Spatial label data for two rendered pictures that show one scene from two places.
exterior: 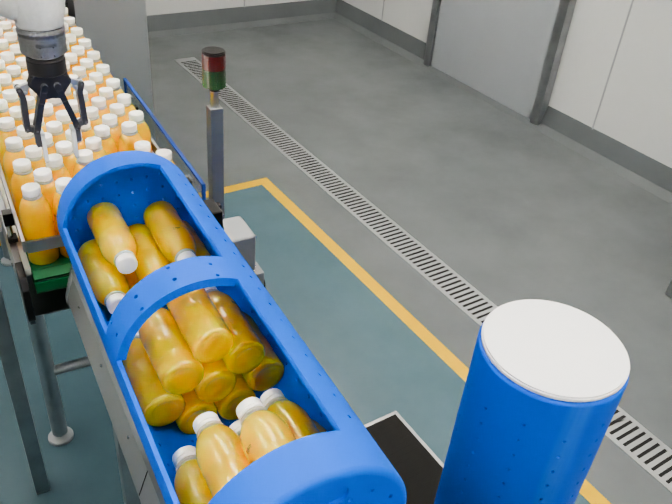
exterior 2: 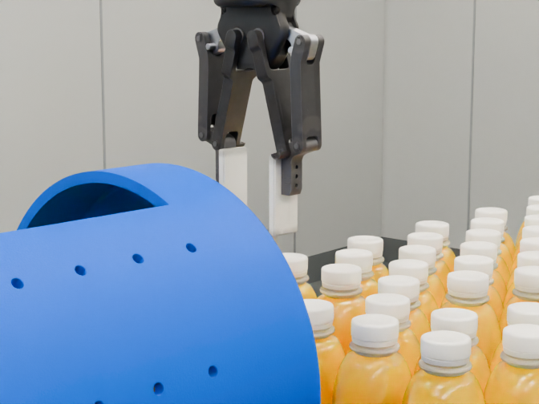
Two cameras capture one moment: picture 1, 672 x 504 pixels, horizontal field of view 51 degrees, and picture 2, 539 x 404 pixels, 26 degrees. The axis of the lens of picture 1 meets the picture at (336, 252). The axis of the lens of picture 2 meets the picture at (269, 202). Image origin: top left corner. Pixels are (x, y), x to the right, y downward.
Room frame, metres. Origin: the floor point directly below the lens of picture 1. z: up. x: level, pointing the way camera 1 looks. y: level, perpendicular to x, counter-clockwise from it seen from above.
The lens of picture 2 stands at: (1.11, -0.37, 1.35)
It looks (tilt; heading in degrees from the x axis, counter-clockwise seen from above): 10 degrees down; 76
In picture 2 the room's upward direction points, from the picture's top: straight up
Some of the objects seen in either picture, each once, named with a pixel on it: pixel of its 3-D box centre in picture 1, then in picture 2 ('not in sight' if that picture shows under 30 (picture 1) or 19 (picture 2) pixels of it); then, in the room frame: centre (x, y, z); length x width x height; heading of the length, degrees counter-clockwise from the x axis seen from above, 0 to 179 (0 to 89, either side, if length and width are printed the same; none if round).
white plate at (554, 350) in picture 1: (554, 346); not in sight; (1.01, -0.43, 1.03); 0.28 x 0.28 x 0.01
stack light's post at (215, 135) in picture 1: (217, 266); not in sight; (1.81, 0.37, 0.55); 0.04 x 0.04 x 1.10; 32
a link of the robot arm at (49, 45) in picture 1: (42, 40); not in sight; (1.35, 0.62, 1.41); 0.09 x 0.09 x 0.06
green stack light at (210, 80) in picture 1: (214, 77); not in sight; (1.81, 0.37, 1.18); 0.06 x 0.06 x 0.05
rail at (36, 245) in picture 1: (116, 229); not in sight; (1.36, 0.52, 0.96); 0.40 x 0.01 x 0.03; 122
